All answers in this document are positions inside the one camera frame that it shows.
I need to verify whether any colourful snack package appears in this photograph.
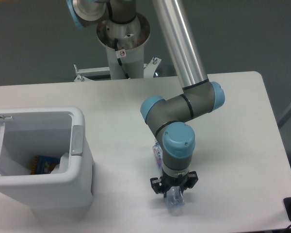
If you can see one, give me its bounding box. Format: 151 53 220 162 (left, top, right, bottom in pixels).
27 155 60 175

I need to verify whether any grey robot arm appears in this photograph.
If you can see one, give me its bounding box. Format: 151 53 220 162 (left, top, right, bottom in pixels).
67 0 225 195

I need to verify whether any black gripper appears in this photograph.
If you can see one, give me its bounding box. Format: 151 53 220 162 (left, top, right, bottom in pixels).
150 170 198 198

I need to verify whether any black pedestal cable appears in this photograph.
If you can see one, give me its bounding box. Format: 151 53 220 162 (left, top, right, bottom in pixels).
114 38 131 80

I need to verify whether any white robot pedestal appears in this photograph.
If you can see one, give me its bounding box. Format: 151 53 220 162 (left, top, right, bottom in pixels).
74 13 162 82

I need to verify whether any clear plastic wrapper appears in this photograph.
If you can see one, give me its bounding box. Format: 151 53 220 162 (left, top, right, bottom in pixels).
51 152 69 174

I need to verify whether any clear plastic water bottle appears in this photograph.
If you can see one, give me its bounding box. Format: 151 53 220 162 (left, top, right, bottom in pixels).
152 139 185 212

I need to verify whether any white open trash can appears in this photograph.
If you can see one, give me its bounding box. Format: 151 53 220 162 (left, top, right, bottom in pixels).
0 107 94 209

